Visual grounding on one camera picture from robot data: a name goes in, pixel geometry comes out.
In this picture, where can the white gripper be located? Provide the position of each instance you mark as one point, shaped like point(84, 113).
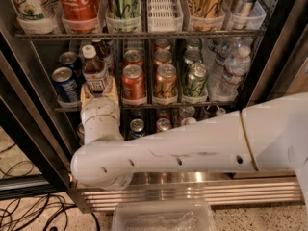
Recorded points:
point(98, 107)

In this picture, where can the tea bottle white cap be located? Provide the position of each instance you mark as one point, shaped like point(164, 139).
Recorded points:
point(94, 70)

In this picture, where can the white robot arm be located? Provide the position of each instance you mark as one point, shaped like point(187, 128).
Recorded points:
point(271, 135)

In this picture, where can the bottom shelf silver can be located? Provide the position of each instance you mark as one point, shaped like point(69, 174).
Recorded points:
point(80, 133)

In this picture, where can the bottom shelf blue can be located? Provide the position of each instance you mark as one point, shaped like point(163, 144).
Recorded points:
point(137, 129)

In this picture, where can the bottom shelf red can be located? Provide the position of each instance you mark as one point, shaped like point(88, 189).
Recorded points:
point(163, 124)

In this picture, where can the bottom shelf clear bottle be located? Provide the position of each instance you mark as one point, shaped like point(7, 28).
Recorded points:
point(187, 121)

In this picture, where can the Coca-Cola bottle top shelf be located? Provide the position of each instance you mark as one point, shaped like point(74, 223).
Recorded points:
point(80, 10)

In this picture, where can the fridge door left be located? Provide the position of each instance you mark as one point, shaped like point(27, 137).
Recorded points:
point(16, 109)

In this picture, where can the green can top shelf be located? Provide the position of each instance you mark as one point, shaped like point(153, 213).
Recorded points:
point(125, 9)

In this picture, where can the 7UP bottle top shelf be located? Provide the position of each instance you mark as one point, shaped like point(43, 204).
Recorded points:
point(34, 9)

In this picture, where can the bottom shelf tea bottle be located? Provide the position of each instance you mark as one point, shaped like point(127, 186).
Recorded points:
point(220, 112)

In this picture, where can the rear clear water bottle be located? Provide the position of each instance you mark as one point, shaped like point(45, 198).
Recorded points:
point(226, 47)

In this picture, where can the clear water bottle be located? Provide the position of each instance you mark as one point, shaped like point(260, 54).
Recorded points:
point(232, 71)
point(226, 47)

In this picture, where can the yellow can top shelf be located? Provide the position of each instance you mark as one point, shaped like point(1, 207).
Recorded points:
point(205, 0)

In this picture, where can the front clear water bottle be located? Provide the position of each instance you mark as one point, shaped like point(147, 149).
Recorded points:
point(232, 71)

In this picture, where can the fridge glass door right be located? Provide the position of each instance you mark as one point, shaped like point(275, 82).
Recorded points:
point(280, 65)

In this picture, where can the front blue soda can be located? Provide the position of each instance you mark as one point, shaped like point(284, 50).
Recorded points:
point(65, 84)

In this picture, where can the blue soda can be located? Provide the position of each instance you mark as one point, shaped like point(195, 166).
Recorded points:
point(65, 84)
point(72, 60)

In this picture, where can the front red soda can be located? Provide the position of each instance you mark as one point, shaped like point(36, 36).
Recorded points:
point(133, 83)

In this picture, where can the red soda can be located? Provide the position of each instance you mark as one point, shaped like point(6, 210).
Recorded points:
point(133, 57)
point(133, 83)

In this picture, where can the rear blue soda can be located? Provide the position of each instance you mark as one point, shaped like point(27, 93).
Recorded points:
point(72, 60)

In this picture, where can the rear red soda can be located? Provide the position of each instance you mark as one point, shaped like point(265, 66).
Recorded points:
point(133, 57)

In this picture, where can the front orange LaCroix can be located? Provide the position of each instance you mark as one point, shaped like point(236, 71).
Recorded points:
point(165, 81)

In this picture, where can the middle orange can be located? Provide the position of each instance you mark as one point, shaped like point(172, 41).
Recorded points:
point(162, 57)

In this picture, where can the front green LaCroix can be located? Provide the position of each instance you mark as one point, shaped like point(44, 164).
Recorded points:
point(195, 80)

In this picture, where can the middle green can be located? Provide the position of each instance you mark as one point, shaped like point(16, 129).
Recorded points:
point(192, 56)

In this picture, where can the clear plastic bin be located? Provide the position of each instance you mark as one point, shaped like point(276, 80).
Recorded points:
point(169, 215)

